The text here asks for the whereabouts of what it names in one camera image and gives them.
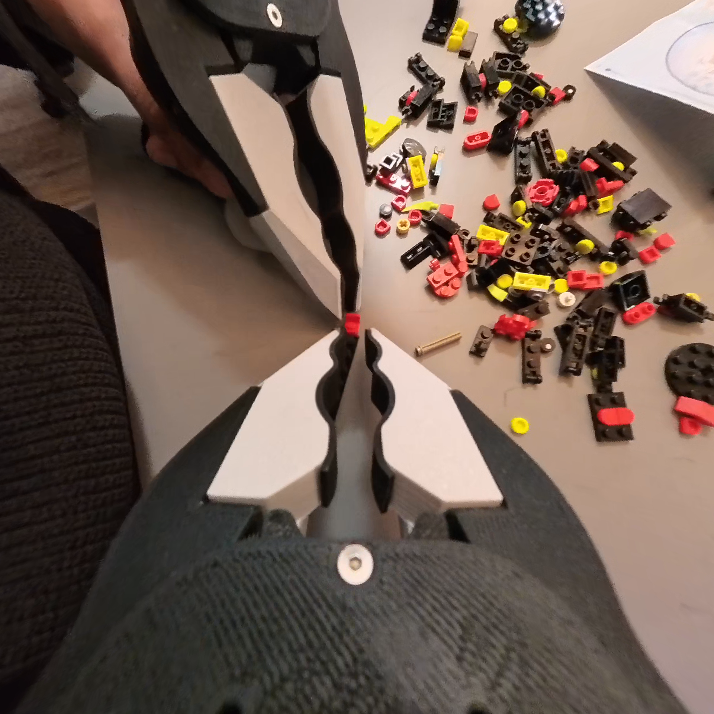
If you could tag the red lego bracket piece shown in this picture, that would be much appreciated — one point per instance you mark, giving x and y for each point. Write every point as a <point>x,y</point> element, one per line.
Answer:
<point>694,413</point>

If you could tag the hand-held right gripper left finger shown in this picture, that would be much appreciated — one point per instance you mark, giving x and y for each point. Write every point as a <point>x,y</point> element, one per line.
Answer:
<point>268,446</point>

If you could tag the dark round studded lego dome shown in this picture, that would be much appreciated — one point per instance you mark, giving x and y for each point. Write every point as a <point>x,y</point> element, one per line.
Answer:
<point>538,14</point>

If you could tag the white instruction booklet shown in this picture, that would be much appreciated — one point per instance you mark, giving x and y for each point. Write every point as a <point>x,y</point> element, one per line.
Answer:
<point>664,61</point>

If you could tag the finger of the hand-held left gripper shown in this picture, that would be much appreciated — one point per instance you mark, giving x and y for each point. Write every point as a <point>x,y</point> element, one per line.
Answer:
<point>337,145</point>
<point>262,156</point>

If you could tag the yellow round lego stud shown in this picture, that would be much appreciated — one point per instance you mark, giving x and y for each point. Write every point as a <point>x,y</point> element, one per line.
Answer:
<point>520,425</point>

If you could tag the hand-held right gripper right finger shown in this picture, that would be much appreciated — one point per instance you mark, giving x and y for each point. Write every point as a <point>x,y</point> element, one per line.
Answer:
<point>435,446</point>

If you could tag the person's left hand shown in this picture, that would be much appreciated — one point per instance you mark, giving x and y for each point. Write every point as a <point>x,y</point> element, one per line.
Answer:
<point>178,153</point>

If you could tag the small red lego piece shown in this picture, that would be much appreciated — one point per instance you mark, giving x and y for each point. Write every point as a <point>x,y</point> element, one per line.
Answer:
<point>352,323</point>

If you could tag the dark knitted sweater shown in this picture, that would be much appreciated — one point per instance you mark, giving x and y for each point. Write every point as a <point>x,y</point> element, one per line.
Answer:
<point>56,418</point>

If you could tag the pile of lego pieces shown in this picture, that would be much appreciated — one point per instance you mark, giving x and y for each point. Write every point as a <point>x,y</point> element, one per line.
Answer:
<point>558,223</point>

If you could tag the round black lego plate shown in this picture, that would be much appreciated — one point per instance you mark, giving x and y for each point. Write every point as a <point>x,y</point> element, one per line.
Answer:
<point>691,368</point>

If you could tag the black plate with red tile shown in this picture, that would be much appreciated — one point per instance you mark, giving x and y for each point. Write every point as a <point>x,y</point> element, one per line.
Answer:
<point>611,418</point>

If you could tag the brass bolt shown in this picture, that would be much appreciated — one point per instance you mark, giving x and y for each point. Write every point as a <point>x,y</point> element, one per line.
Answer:
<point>438,343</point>

